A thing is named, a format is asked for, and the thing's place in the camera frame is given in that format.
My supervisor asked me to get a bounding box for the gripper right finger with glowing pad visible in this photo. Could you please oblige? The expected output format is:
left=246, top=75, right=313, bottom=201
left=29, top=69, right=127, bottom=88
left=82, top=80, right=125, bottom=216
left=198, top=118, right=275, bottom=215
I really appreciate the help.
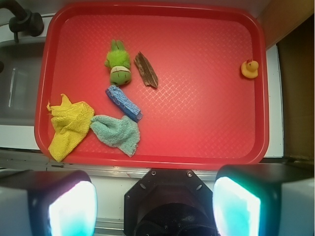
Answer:
left=212, top=164, right=315, bottom=236

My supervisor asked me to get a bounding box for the yellow rubber duck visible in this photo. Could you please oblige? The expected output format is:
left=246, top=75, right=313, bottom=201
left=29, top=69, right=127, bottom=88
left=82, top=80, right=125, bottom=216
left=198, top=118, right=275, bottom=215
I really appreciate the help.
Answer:
left=241, top=59, right=259, bottom=79

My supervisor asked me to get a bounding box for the green plush toy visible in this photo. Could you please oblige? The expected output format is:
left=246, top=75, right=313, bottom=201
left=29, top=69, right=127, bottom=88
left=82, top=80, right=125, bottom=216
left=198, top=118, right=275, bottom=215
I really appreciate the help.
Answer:
left=104, top=39, right=131, bottom=87

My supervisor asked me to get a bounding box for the blue sponge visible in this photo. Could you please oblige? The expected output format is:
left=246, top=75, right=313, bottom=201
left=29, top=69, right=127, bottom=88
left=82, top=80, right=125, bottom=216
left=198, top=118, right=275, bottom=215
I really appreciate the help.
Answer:
left=105, top=85, right=143, bottom=123

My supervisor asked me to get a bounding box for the red plastic tray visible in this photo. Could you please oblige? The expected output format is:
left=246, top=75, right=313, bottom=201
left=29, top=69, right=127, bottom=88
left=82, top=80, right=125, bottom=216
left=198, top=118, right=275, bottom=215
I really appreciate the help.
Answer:
left=35, top=2, right=269, bottom=170

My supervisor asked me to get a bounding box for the aluminium frame rail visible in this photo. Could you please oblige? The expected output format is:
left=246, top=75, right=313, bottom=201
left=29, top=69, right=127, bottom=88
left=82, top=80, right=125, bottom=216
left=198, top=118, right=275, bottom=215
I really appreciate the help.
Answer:
left=0, top=147, right=222, bottom=182

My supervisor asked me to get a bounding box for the brown cardboard panel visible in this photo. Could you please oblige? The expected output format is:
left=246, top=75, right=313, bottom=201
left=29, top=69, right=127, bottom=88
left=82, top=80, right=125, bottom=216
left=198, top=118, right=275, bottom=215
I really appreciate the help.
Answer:
left=258, top=0, right=315, bottom=161

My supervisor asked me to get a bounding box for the brown wood chip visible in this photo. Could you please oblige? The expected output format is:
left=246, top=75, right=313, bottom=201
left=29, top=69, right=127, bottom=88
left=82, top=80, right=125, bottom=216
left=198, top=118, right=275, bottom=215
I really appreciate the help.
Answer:
left=134, top=52, right=158, bottom=89

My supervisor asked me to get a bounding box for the teal terry cloth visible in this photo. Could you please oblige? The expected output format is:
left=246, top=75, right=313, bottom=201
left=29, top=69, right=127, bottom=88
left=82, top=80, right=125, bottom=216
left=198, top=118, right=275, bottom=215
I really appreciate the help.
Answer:
left=90, top=115, right=140, bottom=157

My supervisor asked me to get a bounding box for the yellow knitted cloth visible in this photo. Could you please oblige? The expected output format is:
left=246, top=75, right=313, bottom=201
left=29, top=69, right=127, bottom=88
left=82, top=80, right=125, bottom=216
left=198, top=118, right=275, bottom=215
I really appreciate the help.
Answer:
left=47, top=93, right=95, bottom=162

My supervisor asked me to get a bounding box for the black metal mount bracket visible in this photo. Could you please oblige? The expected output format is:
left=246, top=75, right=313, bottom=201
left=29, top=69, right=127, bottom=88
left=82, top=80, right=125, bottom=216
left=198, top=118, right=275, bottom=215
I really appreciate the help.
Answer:
left=124, top=169, right=219, bottom=236

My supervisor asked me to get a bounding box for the grey sink basin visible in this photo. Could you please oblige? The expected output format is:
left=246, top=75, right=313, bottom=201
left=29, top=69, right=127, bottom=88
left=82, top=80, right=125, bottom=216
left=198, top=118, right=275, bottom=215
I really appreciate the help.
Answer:
left=0, top=37, right=45, bottom=126

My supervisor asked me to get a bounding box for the grey sink faucet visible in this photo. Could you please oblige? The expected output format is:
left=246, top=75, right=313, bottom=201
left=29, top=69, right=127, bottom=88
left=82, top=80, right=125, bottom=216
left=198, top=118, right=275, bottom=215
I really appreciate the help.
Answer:
left=1, top=6, right=44, bottom=43

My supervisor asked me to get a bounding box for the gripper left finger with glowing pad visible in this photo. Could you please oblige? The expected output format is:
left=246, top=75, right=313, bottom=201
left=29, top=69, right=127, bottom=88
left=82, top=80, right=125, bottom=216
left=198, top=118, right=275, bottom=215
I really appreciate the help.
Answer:
left=0, top=170, right=97, bottom=236

